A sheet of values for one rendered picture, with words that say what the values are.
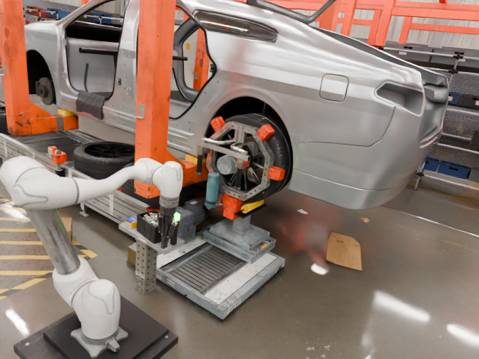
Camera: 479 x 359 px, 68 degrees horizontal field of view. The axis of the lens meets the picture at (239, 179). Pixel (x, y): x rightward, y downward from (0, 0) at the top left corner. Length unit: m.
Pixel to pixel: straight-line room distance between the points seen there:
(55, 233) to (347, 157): 1.64
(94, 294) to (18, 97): 2.81
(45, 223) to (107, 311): 0.44
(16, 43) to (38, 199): 2.88
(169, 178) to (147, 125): 0.93
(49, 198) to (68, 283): 0.54
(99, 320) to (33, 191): 0.64
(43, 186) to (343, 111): 1.66
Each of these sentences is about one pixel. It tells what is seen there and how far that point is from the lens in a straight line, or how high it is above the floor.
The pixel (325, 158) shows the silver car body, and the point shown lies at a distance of 2.33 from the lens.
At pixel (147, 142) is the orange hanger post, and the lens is 2.51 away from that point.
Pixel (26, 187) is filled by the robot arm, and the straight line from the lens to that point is 1.32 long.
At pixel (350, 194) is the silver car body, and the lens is 2.33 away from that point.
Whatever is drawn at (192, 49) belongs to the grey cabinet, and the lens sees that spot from 7.62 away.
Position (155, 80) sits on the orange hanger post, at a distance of 2.43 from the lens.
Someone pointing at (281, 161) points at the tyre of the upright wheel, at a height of 0.93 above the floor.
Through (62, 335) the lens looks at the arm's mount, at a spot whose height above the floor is 0.33.
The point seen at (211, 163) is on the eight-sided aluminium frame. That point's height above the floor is 0.77.
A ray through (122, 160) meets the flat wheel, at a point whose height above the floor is 0.50.
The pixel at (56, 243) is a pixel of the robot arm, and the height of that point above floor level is 0.78.
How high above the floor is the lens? 1.61
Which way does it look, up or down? 20 degrees down
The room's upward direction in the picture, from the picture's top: 8 degrees clockwise
